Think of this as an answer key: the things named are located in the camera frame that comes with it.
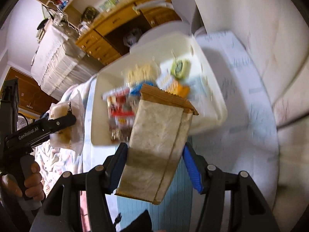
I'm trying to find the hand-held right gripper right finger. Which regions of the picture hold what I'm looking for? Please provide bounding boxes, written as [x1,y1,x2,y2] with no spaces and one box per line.
[183,141,280,232]

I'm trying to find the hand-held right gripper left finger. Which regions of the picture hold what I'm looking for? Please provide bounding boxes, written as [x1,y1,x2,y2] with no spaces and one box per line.
[30,142,128,232]

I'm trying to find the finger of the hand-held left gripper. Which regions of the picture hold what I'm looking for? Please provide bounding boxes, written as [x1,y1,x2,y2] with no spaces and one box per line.
[47,114,77,136]

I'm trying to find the clear bread bun bag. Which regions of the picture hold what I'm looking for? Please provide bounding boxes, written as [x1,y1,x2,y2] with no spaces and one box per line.
[48,89,85,155]

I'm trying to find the kraft paper snack packet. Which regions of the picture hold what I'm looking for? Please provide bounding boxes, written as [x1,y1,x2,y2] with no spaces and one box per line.
[115,83,199,205]

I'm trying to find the white red-edged snack packet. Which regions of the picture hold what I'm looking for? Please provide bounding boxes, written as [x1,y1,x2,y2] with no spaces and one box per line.
[102,87,136,119]

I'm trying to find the white plastic bin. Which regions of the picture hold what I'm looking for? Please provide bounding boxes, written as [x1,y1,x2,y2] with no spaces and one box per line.
[90,31,228,147]

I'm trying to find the orange cracker packet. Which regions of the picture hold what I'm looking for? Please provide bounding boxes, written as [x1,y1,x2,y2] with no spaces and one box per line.
[156,74,191,97]

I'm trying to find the clear puffed rice packet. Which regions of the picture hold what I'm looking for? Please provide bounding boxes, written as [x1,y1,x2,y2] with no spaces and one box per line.
[124,64,158,85]

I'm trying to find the green snack packet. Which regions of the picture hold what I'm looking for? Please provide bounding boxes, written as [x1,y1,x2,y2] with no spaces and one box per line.
[170,59,191,79]

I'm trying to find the person's left hand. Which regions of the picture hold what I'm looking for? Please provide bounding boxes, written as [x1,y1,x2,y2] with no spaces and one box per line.
[0,162,46,202]

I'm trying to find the clear nut packet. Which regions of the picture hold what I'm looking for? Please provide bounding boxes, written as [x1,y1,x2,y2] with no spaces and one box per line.
[110,117,132,142]

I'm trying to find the floral blanket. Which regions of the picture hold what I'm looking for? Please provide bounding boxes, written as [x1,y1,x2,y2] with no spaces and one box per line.
[36,77,97,174]

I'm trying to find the wooden door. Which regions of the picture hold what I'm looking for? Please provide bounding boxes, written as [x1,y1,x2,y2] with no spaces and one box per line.
[0,66,59,116]

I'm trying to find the white lace cover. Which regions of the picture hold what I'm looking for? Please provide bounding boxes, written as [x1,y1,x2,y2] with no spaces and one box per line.
[30,23,99,96]

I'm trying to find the tree print tablecloth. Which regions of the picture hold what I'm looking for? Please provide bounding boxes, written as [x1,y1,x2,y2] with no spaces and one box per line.
[82,30,282,232]

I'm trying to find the blue snack packet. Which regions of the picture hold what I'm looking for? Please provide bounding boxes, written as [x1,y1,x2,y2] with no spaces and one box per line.
[129,83,145,96]

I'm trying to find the waste bin with bag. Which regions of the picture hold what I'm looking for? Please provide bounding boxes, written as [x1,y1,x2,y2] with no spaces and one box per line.
[123,28,143,47]

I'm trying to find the wooden desk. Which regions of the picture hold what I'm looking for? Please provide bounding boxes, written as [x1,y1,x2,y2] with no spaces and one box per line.
[75,0,181,66]

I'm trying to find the white flower print curtain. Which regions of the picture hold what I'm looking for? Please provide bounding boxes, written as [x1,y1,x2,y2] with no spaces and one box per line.
[186,0,309,199]

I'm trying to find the grey office chair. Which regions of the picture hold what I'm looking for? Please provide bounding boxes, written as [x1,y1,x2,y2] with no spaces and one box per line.
[138,0,208,51]

